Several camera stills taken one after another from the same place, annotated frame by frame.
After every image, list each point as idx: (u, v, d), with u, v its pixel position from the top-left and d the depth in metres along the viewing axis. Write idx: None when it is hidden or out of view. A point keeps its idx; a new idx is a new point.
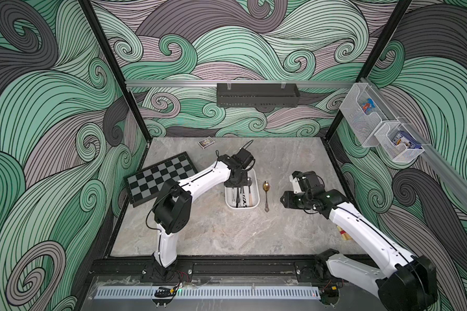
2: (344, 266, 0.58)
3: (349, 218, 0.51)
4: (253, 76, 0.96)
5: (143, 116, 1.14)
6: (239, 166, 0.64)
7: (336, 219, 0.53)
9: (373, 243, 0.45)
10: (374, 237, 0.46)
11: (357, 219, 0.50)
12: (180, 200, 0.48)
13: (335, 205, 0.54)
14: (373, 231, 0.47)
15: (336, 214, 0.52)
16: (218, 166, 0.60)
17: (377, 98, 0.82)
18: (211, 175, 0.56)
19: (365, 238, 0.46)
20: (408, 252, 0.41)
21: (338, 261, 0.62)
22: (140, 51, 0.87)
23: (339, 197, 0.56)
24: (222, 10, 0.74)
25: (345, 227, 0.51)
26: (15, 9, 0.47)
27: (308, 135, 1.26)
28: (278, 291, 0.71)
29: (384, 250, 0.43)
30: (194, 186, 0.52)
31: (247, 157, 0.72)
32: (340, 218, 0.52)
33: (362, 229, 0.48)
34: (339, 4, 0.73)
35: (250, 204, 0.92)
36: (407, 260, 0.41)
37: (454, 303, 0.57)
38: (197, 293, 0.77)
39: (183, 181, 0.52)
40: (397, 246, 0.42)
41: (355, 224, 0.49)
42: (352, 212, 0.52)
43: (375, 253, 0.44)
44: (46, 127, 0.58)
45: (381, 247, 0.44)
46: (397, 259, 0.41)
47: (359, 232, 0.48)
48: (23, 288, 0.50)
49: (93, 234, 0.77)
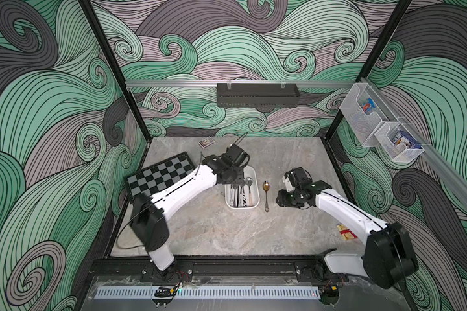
2: (344, 258, 0.56)
3: (330, 199, 0.56)
4: (253, 76, 0.96)
5: (144, 116, 1.14)
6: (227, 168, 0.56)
7: (320, 203, 0.58)
9: (351, 217, 0.49)
10: (353, 212, 0.50)
11: (338, 199, 0.55)
12: (154, 221, 0.41)
13: (320, 191, 0.59)
14: (352, 207, 0.51)
15: (319, 196, 0.58)
16: (201, 173, 0.52)
17: (377, 98, 0.82)
18: (192, 185, 0.50)
19: (345, 214, 0.50)
20: (383, 221, 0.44)
21: (336, 256, 0.61)
22: (140, 51, 0.87)
23: (323, 184, 0.62)
24: (222, 10, 0.74)
25: (328, 208, 0.56)
26: (15, 9, 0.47)
27: (308, 135, 1.26)
28: (278, 291, 0.71)
29: (360, 221, 0.47)
30: (170, 200, 0.46)
31: (237, 154, 0.62)
32: (323, 201, 0.57)
33: (342, 207, 0.52)
34: (338, 4, 0.73)
35: (250, 204, 0.92)
36: (382, 227, 0.44)
37: (454, 302, 0.57)
38: (198, 293, 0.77)
39: (157, 196, 0.46)
40: (373, 217, 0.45)
41: (336, 204, 0.54)
42: (333, 194, 0.57)
43: (355, 226, 0.48)
44: (46, 127, 0.58)
45: (359, 219, 0.48)
46: (373, 226, 0.45)
47: (339, 210, 0.52)
48: (23, 288, 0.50)
49: (93, 234, 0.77)
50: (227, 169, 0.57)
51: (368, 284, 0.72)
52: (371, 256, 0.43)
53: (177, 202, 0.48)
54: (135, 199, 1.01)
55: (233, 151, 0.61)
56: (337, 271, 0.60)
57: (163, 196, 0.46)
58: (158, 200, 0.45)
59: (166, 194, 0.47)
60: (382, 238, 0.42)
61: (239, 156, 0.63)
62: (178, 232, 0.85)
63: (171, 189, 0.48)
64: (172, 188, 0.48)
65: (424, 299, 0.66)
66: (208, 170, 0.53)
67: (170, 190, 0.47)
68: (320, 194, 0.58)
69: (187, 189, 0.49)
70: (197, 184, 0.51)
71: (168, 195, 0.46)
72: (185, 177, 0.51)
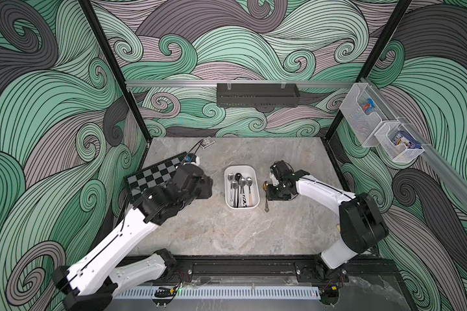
2: (333, 247, 0.59)
3: (309, 182, 0.61)
4: (253, 76, 0.96)
5: (144, 116, 1.14)
6: (169, 206, 0.44)
7: (300, 187, 0.63)
9: (326, 194, 0.54)
10: (328, 190, 0.54)
11: (314, 181, 0.60)
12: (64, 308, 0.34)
13: (299, 177, 0.65)
14: (327, 186, 0.56)
15: (299, 182, 0.63)
16: (130, 223, 0.41)
17: (377, 98, 0.82)
18: (117, 245, 0.40)
19: (321, 193, 0.55)
20: (350, 192, 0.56)
21: (329, 251, 0.61)
22: (140, 51, 0.87)
23: (301, 172, 0.68)
24: (222, 10, 0.74)
25: (307, 190, 0.61)
26: (15, 9, 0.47)
27: (308, 135, 1.26)
28: (279, 291, 0.71)
29: (334, 195, 0.52)
30: (87, 274, 0.37)
31: (185, 181, 0.48)
32: (303, 185, 0.62)
33: (320, 187, 0.57)
34: (339, 3, 0.73)
35: (250, 204, 0.92)
36: (351, 197, 0.50)
37: (454, 302, 0.57)
38: (198, 293, 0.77)
39: (73, 270, 0.38)
40: (343, 191, 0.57)
41: (313, 185, 0.59)
42: (311, 178, 0.63)
43: (330, 201, 0.52)
44: (46, 127, 0.58)
45: (333, 194, 0.53)
46: (344, 197, 0.50)
47: (316, 190, 0.57)
48: (23, 288, 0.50)
49: (93, 234, 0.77)
50: (169, 207, 0.44)
51: (368, 284, 0.72)
52: (346, 225, 0.47)
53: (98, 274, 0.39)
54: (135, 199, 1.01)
55: (178, 176, 0.47)
56: (336, 265, 0.60)
57: (81, 268, 0.38)
58: (74, 276, 0.37)
59: (84, 264, 0.38)
60: (353, 208, 0.46)
61: (186, 184, 0.48)
62: (178, 232, 0.85)
63: (93, 254, 0.39)
64: (93, 254, 0.39)
65: (424, 299, 0.66)
66: (139, 216, 0.42)
67: (90, 258, 0.39)
68: (299, 180, 0.63)
69: (111, 253, 0.39)
70: (124, 241, 0.40)
71: (86, 267, 0.38)
72: (111, 233, 0.41)
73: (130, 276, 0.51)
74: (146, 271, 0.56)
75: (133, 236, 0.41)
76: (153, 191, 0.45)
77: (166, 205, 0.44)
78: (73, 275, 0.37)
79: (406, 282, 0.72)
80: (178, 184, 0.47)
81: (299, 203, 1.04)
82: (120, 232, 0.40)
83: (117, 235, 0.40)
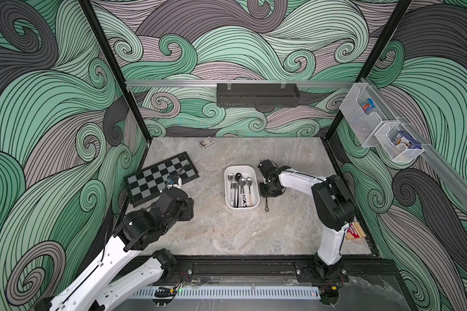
2: (323, 240, 0.61)
3: (288, 173, 0.68)
4: (253, 76, 0.96)
5: (143, 116, 1.14)
6: (151, 232, 0.44)
7: (282, 179, 0.70)
9: (302, 180, 0.61)
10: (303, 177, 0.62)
11: (293, 172, 0.68)
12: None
13: (281, 170, 0.73)
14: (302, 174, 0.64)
15: (281, 173, 0.70)
16: (111, 251, 0.41)
17: (377, 98, 0.82)
18: (98, 275, 0.40)
19: (298, 180, 0.62)
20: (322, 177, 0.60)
21: (322, 247, 0.63)
22: (140, 51, 0.87)
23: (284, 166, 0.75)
24: (222, 10, 0.74)
25: (288, 181, 0.68)
26: (15, 9, 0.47)
27: (308, 135, 1.26)
28: (279, 291, 0.71)
29: (308, 180, 0.59)
30: (69, 306, 0.38)
31: (168, 205, 0.48)
32: (285, 177, 0.68)
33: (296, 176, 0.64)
34: (339, 3, 0.73)
35: (250, 204, 0.92)
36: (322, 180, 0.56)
37: (454, 302, 0.57)
38: (198, 293, 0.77)
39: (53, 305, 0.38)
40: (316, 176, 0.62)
41: (292, 175, 0.66)
42: (290, 170, 0.70)
43: (306, 186, 0.59)
44: (46, 128, 0.58)
45: (307, 179, 0.60)
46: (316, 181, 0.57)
47: (294, 180, 0.64)
48: (23, 287, 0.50)
49: (93, 234, 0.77)
50: (151, 232, 0.44)
51: (368, 284, 0.72)
52: (320, 206, 0.53)
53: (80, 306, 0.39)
54: (135, 199, 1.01)
55: (161, 201, 0.47)
56: (334, 261, 0.62)
57: (63, 300, 0.38)
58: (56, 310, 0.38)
59: (67, 296, 0.38)
60: (323, 188, 0.52)
61: (169, 208, 0.49)
62: (178, 232, 0.85)
63: (75, 285, 0.39)
64: (75, 284, 0.39)
65: (424, 299, 0.66)
66: (119, 244, 0.42)
67: (72, 289, 0.39)
68: (281, 172, 0.71)
69: (92, 282, 0.39)
70: (105, 271, 0.40)
71: (69, 299, 0.38)
72: (91, 263, 0.41)
73: (120, 293, 0.51)
74: (142, 280, 0.57)
75: (114, 264, 0.41)
76: (134, 217, 0.44)
77: (148, 231, 0.43)
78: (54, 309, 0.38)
79: (406, 282, 0.72)
80: (161, 208, 0.47)
81: (299, 203, 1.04)
82: (102, 262, 0.41)
83: (97, 265, 0.40)
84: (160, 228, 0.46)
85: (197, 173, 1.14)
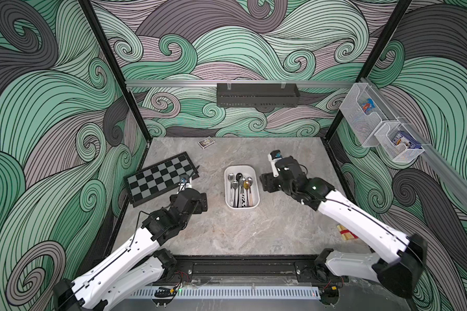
2: (347, 262, 0.57)
3: (341, 208, 0.48)
4: (254, 76, 0.96)
5: (144, 116, 1.14)
6: (172, 228, 0.51)
7: (327, 210, 0.49)
9: (371, 232, 0.43)
10: (371, 227, 0.44)
11: (349, 207, 0.48)
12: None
13: (323, 196, 0.50)
14: (366, 218, 0.45)
15: (327, 206, 0.49)
16: (139, 239, 0.48)
17: (377, 98, 0.82)
18: (126, 259, 0.45)
19: (359, 227, 0.45)
20: (399, 232, 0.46)
21: (336, 260, 0.61)
22: (140, 50, 0.87)
23: (326, 187, 0.52)
24: (222, 10, 0.74)
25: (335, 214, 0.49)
26: (15, 9, 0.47)
27: (308, 135, 1.26)
28: (279, 291, 0.71)
29: (383, 238, 0.42)
30: (94, 286, 0.41)
31: (185, 204, 0.55)
32: (333, 210, 0.48)
33: (355, 218, 0.46)
34: (339, 4, 0.73)
35: (250, 204, 0.92)
36: (405, 242, 0.41)
37: (454, 302, 0.57)
38: (198, 293, 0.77)
39: (80, 281, 0.41)
40: (390, 229, 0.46)
41: (347, 214, 0.47)
42: (342, 201, 0.49)
43: (372, 241, 0.43)
44: (46, 128, 0.58)
45: (380, 236, 0.42)
46: (397, 245, 0.41)
47: (352, 222, 0.46)
48: (23, 287, 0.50)
49: (93, 234, 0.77)
50: (172, 228, 0.51)
51: (368, 284, 0.72)
52: (397, 275, 0.40)
53: (104, 285, 0.42)
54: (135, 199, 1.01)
55: (178, 201, 0.54)
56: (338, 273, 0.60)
57: (87, 280, 0.41)
58: (80, 288, 0.40)
59: (91, 276, 0.42)
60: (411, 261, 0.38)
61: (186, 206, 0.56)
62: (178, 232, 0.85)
63: (100, 267, 0.43)
64: (100, 267, 0.43)
65: (424, 300, 0.66)
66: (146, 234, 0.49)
67: (96, 271, 0.42)
68: (326, 201, 0.49)
69: (120, 264, 0.44)
70: (131, 256, 0.45)
71: (94, 279, 0.41)
72: (119, 249, 0.46)
73: (122, 289, 0.51)
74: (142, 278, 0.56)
75: (141, 251, 0.47)
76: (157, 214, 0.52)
77: (169, 227, 0.51)
78: (78, 287, 0.40)
79: None
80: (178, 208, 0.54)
81: (299, 203, 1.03)
82: (129, 248, 0.46)
83: (126, 250, 0.46)
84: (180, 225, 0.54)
85: (198, 173, 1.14)
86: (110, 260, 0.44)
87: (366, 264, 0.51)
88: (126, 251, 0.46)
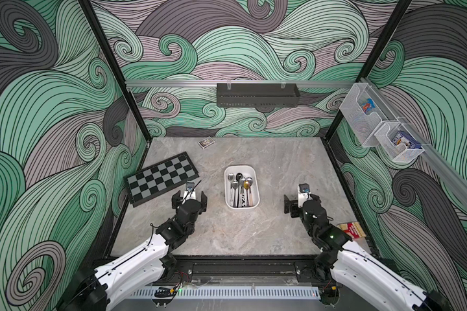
2: (355, 282, 0.57)
3: (357, 258, 0.53)
4: (254, 76, 0.96)
5: (144, 116, 1.14)
6: (179, 238, 0.59)
7: (345, 259, 0.54)
9: (385, 282, 0.47)
10: (385, 277, 0.47)
11: (364, 257, 0.52)
12: (93, 300, 0.39)
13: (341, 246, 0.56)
14: (382, 269, 0.49)
15: (344, 255, 0.54)
16: (154, 243, 0.54)
17: (377, 98, 0.82)
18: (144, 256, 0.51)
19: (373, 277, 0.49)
20: (419, 288, 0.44)
21: (346, 275, 0.60)
22: (140, 50, 0.87)
23: (343, 237, 0.58)
24: (222, 10, 0.74)
25: (351, 264, 0.53)
26: (15, 9, 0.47)
27: (308, 135, 1.26)
28: (279, 291, 0.71)
29: (397, 291, 0.45)
30: (116, 275, 0.45)
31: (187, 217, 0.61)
32: (347, 258, 0.53)
33: (371, 269, 0.50)
34: (339, 4, 0.73)
35: (250, 204, 0.92)
36: (421, 298, 0.43)
37: (454, 302, 0.57)
38: (197, 293, 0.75)
39: (102, 270, 0.44)
40: (408, 284, 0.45)
41: (362, 264, 0.51)
42: (357, 251, 0.54)
43: (389, 293, 0.46)
44: (46, 128, 0.58)
45: (395, 288, 0.45)
46: (412, 299, 0.43)
47: (368, 272, 0.50)
48: (23, 288, 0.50)
49: (93, 234, 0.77)
50: (178, 238, 0.59)
51: None
52: None
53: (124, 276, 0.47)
54: (135, 199, 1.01)
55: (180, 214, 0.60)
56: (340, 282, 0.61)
57: (109, 269, 0.45)
58: (103, 275, 0.44)
59: (113, 267, 0.46)
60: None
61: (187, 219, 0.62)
62: None
63: (120, 261, 0.47)
64: (119, 260, 0.47)
65: None
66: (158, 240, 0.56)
67: (118, 262, 0.47)
68: (342, 251, 0.55)
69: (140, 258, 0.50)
70: (149, 254, 0.52)
71: (115, 269, 0.46)
72: (136, 248, 0.52)
73: (124, 287, 0.51)
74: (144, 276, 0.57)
75: (155, 252, 0.53)
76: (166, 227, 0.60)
77: (176, 238, 0.58)
78: (102, 273, 0.44)
79: None
80: (181, 219, 0.60)
81: None
82: (146, 247, 0.53)
83: (143, 249, 0.52)
84: (184, 233, 0.62)
85: (198, 173, 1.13)
86: (129, 256, 0.49)
87: (383, 308, 0.50)
88: (143, 249, 0.52)
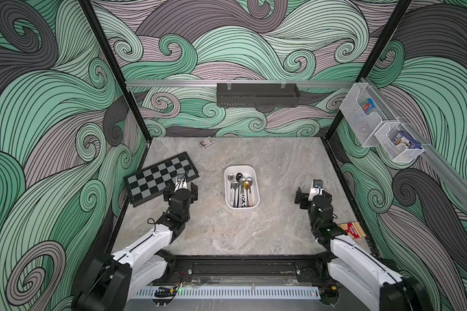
2: (347, 275, 0.57)
3: (344, 245, 0.56)
4: (254, 76, 0.96)
5: (144, 116, 1.14)
6: (179, 227, 0.63)
7: (336, 249, 0.58)
9: (364, 264, 0.49)
10: (366, 261, 0.50)
11: (352, 245, 0.56)
12: (119, 278, 0.40)
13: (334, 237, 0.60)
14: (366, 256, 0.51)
15: (335, 244, 0.58)
16: (157, 229, 0.57)
17: (377, 98, 0.82)
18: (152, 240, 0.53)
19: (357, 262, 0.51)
20: (398, 273, 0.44)
21: (340, 269, 0.60)
22: (140, 50, 0.87)
23: (340, 232, 0.62)
24: (222, 10, 0.74)
25: (342, 254, 0.56)
26: (15, 9, 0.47)
27: (308, 135, 1.26)
28: (278, 291, 0.71)
29: (373, 271, 0.47)
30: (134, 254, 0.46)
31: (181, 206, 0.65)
32: (338, 246, 0.57)
33: (356, 254, 0.53)
34: (339, 4, 0.73)
35: (250, 204, 0.92)
36: (396, 279, 0.44)
37: (455, 303, 0.57)
38: (198, 293, 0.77)
39: (119, 254, 0.45)
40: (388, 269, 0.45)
41: (349, 250, 0.55)
42: (347, 241, 0.58)
43: (367, 275, 0.48)
44: (46, 127, 0.58)
45: (371, 269, 0.48)
46: (386, 278, 0.45)
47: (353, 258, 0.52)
48: (23, 288, 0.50)
49: (93, 234, 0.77)
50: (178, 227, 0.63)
51: None
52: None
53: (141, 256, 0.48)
54: (135, 199, 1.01)
55: (175, 205, 0.63)
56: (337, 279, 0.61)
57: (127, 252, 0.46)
58: (122, 256, 0.45)
59: (129, 249, 0.47)
60: (395, 292, 0.41)
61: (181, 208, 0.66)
62: None
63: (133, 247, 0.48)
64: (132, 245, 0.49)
65: None
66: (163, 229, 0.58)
67: (132, 247, 0.48)
68: (333, 240, 0.59)
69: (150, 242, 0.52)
70: (156, 239, 0.54)
71: (132, 251, 0.47)
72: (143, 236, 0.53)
73: (137, 276, 0.51)
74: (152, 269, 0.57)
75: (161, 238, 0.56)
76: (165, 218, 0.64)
77: (176, 227, 0.62)
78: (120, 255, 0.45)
79: None
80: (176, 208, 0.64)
81: None
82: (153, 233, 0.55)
83: (150, 234, 0.54)
84: (182, 220, 0.66)
85: (198, 173, 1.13)
86: (139, 242, 0.50)
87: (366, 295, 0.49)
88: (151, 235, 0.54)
